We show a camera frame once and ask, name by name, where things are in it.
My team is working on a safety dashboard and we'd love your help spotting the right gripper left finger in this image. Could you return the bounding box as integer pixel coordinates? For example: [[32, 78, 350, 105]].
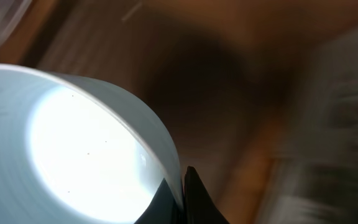
[[135, 179, 182, 224]]

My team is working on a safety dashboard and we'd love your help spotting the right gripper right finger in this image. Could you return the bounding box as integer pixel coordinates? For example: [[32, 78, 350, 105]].
[[184, 166, 229, 224]]

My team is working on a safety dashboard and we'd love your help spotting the light blue bowl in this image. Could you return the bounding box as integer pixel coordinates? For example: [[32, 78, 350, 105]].
[[0, 64, 184, 223]]

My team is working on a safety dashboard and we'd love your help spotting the grey dishwasher rack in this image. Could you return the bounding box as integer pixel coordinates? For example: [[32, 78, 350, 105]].
[[256, 28, 358, 223]]

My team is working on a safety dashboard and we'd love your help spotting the brown serving tray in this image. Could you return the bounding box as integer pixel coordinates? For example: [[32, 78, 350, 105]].
[[20, 0, 287, 203]]

